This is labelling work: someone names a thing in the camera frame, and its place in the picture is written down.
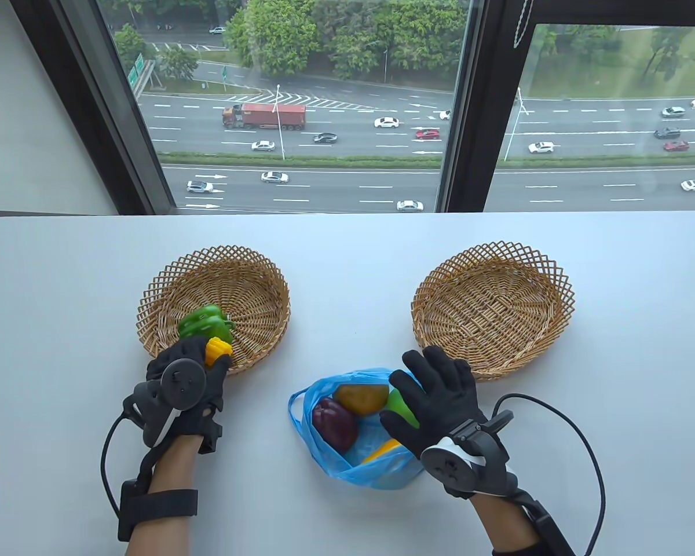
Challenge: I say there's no person's left hand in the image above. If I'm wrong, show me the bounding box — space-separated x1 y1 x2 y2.
145 337 232 455

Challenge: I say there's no person's right hand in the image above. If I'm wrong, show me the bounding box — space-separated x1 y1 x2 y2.
379 346 490 464

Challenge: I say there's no yellow corn piece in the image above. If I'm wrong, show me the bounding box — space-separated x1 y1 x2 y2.
204 337 233 368

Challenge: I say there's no green bell pepper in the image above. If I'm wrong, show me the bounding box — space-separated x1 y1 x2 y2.
177 305 237 343

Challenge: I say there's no yellow brown potato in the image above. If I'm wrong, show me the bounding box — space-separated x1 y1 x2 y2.
332 383 390 415

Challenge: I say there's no blue plastic bag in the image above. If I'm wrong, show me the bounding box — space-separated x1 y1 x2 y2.
288 368 435 491

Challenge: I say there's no person's left forearm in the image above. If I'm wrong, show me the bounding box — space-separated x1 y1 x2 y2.
126 434 204 556

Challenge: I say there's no person's right forearm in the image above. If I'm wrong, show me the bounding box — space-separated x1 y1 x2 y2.
469 498 542 556

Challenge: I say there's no black left hand controller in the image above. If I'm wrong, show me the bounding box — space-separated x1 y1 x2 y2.
122 358 207 448

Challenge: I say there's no black hand controller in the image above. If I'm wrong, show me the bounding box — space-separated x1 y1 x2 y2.
122 358 207 448
420 408 519 500

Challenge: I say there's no green apple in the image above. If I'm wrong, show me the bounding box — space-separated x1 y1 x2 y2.
381 388 420 430

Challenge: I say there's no black right hand controller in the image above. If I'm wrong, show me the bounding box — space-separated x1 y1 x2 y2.
420 408 519 500

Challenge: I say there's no yellow elongated fruit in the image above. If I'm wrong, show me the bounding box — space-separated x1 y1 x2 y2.
361 438 404 464

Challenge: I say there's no round wicker basket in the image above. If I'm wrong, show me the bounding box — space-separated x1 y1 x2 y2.
137 245 292 377
411 241 576 383

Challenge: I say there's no dark purple vegetable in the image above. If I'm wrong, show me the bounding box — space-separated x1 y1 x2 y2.
313 397 360 454

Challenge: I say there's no black left wrist strap unit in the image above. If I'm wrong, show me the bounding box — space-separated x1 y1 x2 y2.
118 478 199 542

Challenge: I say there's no black wrist strap unit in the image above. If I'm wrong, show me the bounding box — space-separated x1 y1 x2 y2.
515 489 577 556
118 478 199 542

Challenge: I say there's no black left glove cable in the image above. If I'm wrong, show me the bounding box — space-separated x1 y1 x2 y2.
100 405 134 516

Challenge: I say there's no black right wrist strap unit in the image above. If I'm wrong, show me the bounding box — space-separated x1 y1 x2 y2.
515 489 577 556

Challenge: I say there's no black window frame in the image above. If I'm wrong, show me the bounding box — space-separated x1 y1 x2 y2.
9 0 695 216

